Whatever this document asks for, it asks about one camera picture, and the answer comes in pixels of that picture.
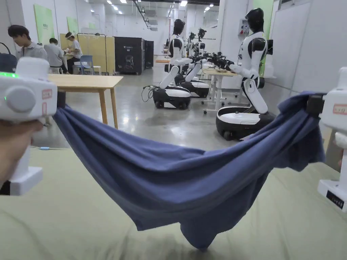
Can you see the person's right hand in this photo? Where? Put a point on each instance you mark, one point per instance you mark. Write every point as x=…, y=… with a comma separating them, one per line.
x=340, y=163

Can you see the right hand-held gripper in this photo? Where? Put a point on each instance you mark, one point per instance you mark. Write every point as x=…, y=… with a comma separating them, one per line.
x=337, y=108

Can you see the bed with pale green sheet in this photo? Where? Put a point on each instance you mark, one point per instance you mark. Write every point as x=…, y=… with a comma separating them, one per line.
x=67, y=222

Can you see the dark bag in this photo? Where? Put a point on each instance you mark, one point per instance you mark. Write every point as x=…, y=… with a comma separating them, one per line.
x=7, y=62

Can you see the person's left hand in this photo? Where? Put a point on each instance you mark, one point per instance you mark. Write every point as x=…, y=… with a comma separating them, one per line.
x=13, y=146

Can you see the large black cabinet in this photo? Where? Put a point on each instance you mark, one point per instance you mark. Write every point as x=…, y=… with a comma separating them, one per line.
x=129, y=55

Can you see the white and black humanoid robot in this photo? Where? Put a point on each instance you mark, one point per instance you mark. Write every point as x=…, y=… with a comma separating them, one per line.
x=253, y=54
x=199, y=81
x=173, y=54

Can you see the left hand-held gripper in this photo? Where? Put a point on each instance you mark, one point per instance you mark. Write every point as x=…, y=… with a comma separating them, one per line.
x=24, y=94

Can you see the narrow black cabinet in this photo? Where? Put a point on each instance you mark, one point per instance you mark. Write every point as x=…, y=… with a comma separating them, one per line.
x=149, y=54

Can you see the dark blue shirt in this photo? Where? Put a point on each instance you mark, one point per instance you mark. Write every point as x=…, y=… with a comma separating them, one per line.
x=173, y=173

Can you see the white desk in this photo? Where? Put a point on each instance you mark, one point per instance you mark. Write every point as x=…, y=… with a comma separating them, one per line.
x=217, y=81

